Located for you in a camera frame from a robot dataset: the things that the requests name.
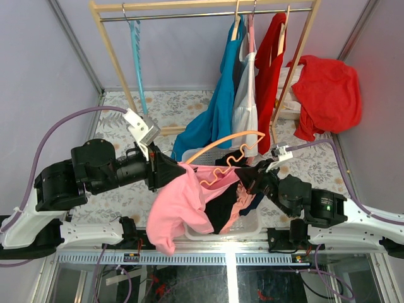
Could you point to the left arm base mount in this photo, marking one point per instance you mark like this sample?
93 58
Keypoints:
145 239

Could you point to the light blue hanger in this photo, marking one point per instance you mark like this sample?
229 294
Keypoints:
134 27

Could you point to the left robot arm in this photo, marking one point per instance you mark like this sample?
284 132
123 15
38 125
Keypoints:
40 228

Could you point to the white laundry basket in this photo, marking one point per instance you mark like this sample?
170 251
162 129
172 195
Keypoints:
245 226

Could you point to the red hanging t shirt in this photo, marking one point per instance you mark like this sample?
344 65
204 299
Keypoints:
268 62

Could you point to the black garment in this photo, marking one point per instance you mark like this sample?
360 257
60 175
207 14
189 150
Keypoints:
219 205

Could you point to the red cloth pile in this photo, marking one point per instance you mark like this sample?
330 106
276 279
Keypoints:
328 91

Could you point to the pink t shirt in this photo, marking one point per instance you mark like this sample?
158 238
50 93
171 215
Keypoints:
182 201

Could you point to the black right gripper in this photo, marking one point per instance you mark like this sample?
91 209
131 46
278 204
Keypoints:
252 176

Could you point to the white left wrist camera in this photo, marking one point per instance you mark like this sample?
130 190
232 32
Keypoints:
143 130

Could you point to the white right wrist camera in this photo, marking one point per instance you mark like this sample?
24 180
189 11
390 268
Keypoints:
280 154

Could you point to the wooden hanger right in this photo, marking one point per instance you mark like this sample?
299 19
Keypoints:
281 40

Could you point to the orange hanger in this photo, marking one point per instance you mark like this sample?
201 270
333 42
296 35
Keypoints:
214 144

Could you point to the cream wooden hanger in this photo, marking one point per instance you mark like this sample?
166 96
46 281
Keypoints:
236 21

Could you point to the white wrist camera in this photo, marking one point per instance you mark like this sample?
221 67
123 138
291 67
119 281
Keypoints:
280 154
143 130

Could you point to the white t shirt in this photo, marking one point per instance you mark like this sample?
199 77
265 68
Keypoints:
244 114

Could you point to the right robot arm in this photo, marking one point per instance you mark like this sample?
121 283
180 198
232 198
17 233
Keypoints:
319 218

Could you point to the floral mat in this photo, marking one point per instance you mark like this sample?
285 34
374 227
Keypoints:
316 164

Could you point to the white folded cloth stack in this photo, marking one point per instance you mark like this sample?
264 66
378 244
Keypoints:
291 102

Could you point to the pink hanger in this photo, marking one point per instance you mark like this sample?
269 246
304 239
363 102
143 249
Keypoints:
251 37

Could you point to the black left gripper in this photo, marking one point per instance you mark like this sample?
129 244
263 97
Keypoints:
161 170

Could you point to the peach garment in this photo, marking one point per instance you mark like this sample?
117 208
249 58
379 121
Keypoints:
243 200

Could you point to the teal t shirt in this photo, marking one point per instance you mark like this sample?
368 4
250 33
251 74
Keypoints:
216 121

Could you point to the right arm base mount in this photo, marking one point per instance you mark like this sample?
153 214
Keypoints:
278 241

